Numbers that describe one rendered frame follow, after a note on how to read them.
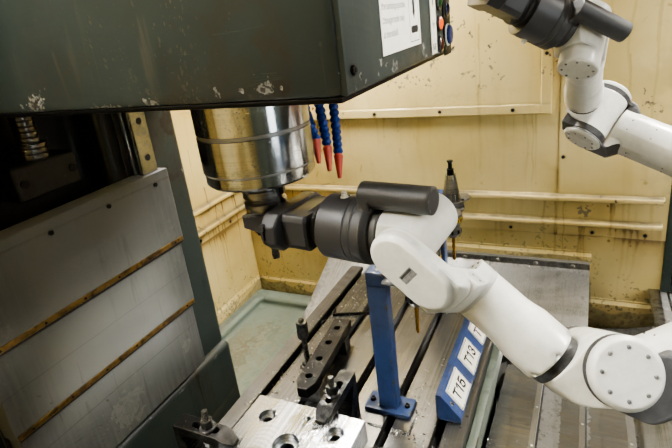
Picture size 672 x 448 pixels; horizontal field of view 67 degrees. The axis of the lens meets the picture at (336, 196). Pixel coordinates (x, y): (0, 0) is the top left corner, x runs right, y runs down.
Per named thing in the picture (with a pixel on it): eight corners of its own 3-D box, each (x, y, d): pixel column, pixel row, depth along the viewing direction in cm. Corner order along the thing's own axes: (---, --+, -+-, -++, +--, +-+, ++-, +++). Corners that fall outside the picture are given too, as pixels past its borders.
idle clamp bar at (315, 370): (354, 341, 131) (351, 319, 129) (316, 414, 108) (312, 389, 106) (336, 339, 133) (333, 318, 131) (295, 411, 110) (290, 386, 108)
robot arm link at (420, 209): (385, 233, 73) (461, 244, 67) (346, 275, 66) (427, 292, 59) (372, 161, 69) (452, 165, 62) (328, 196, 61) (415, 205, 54)
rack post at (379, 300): (417, 402, 108) (406, 279, 98) (409, 420, 104) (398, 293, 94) (373, 392, 112) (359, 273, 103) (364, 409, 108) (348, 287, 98)
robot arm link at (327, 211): (310, 172, 77) (378, 177, 70) (318, 230, 80) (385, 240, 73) (253, 201, 67) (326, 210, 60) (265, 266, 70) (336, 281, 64)
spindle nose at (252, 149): (256, 156, 84) (243, 83, 80) (337, 161, 76) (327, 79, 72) (182, 188, 72) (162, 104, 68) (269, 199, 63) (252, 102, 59)
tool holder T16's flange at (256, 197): (264, 194, 79) (261, 178, 78) (295, 196, 76) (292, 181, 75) (236, 208, 74) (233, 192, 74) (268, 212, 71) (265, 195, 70)
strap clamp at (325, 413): (360, 414, 107) (353, 355, 102) (334, 464, 96) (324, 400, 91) (346, 410, 108) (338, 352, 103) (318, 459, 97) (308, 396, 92)
